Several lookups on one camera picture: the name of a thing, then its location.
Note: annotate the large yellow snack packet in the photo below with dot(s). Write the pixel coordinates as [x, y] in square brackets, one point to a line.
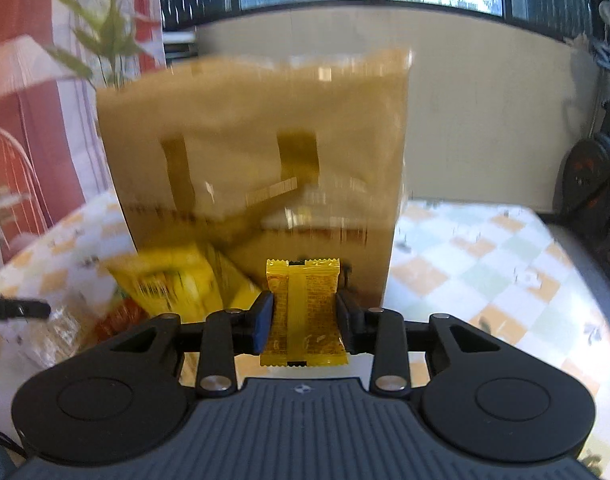
[170, 280]

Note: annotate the red snack packet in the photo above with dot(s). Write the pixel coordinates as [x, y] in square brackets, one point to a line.
[122, 320]

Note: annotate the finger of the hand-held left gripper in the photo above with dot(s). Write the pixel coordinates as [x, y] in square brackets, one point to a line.
[15, 309]

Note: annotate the translucent yellowish plastic bag liner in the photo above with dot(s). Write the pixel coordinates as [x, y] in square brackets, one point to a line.
[235, 120]

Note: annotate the clear plastic snack packet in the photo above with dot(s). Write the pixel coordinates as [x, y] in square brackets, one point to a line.
[55, 335]

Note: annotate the black exercise bike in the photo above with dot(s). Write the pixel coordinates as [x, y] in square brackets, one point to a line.
[592, 170]

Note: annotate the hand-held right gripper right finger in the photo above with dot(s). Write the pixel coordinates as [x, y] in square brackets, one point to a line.
[346, 322]

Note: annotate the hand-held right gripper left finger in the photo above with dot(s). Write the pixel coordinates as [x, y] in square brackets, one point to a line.
[262, 322]

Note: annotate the printed backdrop cloth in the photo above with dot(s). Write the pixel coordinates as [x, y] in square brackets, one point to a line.
[35, 110]

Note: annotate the brown cardboard box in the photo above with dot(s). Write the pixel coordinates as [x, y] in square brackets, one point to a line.
[315, 255]

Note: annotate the small yellow snack packet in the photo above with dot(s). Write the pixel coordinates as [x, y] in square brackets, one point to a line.
[305, 310]

